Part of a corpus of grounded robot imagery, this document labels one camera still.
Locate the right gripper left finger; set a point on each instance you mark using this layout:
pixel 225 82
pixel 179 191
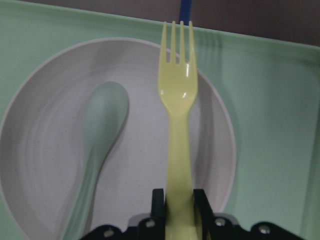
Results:
pixel 158 209

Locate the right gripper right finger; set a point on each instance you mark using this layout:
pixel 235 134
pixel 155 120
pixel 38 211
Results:
pixel 204 216

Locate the yellow plastic fork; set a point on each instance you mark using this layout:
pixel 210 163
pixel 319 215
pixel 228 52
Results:
pixel 178 89

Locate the white round plate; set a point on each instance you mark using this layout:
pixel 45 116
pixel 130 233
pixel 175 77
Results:
pixel 41 140

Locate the grey-green spoon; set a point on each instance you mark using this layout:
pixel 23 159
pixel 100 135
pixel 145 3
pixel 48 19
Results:
pixel 105 115

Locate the light green tray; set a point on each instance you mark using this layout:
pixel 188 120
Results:
pixel 271 90

